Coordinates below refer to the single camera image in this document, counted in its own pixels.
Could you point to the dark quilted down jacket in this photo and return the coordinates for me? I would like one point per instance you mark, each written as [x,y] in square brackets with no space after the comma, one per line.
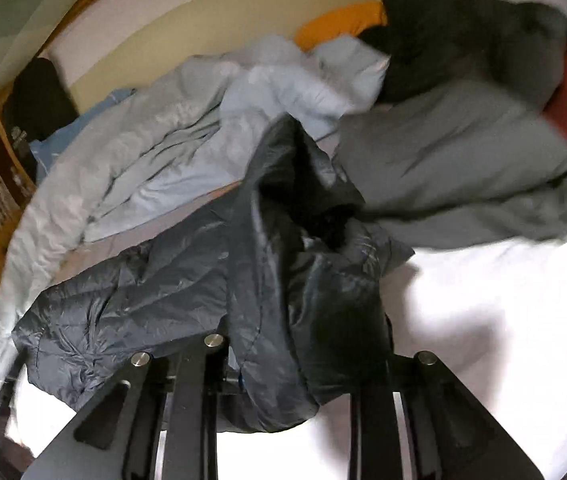
[285,266]

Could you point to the light blue duvet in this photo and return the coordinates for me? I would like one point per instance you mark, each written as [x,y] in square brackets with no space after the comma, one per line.
[192,131]

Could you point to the grey folded garment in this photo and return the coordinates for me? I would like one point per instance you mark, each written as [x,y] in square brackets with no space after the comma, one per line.
[464,164]

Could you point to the orange pillow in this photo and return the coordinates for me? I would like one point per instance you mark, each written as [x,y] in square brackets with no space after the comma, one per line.
[347,20]

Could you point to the black fleece coat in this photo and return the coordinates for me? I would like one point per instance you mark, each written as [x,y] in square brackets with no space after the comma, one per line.
[519,45]

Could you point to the blue pillow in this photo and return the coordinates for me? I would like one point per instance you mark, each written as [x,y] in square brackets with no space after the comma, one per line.
[47,152]

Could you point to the black hanging garment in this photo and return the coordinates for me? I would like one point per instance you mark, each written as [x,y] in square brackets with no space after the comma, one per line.
[37,106]

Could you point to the wooden bed frame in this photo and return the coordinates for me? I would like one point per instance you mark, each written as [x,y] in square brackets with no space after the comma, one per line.
[101,45]

